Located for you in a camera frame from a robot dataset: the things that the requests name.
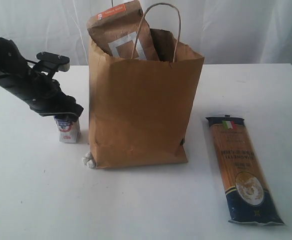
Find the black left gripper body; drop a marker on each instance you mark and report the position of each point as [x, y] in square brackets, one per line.
[42, 94]

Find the blue white milk carton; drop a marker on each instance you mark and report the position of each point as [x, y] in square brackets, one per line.
[69, 131]

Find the brown paper shopping bag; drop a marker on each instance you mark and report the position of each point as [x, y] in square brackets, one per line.
[139, 110]

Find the brown kraft coffee pouch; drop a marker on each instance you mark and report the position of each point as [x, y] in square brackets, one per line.
[115, 32]

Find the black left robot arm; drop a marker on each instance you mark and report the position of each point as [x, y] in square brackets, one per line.
[12, 62]

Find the spaghetti packet dark blue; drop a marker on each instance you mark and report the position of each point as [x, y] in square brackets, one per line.
[248, 197]

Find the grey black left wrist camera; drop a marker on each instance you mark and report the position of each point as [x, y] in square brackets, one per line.
[50, 63]

